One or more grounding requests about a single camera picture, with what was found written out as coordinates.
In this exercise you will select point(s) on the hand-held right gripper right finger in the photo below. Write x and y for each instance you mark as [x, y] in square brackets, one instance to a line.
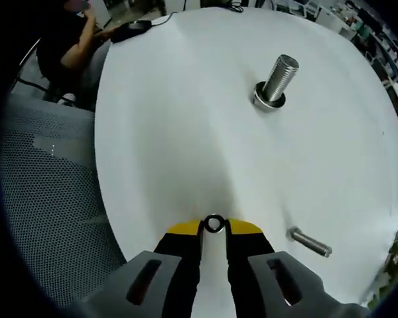
[268, 288]

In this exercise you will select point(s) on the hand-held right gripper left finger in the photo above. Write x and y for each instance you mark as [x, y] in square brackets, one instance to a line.
[146, 285]

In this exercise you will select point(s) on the small steel washer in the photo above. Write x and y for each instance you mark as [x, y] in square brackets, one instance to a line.
[214, 216]

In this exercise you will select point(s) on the large steel threaded stud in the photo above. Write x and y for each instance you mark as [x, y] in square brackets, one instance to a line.
[278, 79]

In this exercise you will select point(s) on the small steel bolt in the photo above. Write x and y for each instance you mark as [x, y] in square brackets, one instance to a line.
[310, 241]

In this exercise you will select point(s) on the grey mesh chair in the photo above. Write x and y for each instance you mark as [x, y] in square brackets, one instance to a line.
[53, 198]

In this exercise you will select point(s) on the green potted plant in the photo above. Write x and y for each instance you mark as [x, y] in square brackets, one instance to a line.
[396, 251]

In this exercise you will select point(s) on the black small device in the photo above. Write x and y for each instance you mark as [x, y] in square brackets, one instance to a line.
[131, 30]

